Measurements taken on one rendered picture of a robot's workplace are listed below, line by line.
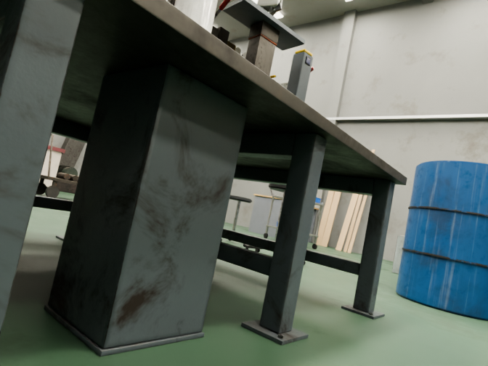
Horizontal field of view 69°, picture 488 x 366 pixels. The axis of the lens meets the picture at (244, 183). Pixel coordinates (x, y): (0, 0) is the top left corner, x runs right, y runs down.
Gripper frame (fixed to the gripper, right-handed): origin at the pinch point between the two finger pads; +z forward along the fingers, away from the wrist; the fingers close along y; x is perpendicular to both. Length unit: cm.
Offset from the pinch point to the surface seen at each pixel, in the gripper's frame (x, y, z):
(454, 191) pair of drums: -138, -94, 41
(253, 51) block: 4.6, 0.6, 16.9
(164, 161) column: 64, -13, 75
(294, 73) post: -20.3, -10.1, 14.8
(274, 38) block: -0.9, -5.5, 8.3
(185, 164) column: 58, -15, 74
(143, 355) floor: 61, -17, 119
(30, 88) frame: 98, -13, 71
